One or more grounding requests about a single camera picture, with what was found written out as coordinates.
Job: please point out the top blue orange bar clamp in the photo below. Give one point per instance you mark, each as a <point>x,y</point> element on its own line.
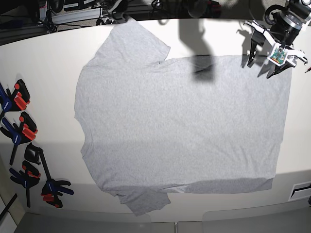
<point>15,101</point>

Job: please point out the grey T-shirt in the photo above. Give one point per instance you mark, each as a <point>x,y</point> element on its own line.
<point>155,126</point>

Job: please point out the black strip at table corner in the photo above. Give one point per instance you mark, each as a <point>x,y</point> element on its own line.
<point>7,207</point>

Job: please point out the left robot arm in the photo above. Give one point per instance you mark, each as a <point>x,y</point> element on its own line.
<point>299,8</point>

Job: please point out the blue orange bar clamp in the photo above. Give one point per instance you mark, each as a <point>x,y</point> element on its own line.
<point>23,133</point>
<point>15,101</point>
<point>28,178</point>

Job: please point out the long black bar clamp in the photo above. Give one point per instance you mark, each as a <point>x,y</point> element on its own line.
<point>52,189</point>

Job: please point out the white label with black mark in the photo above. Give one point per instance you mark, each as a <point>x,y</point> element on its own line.
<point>300,191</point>

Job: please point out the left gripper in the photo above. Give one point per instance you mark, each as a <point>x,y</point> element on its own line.
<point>285,29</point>

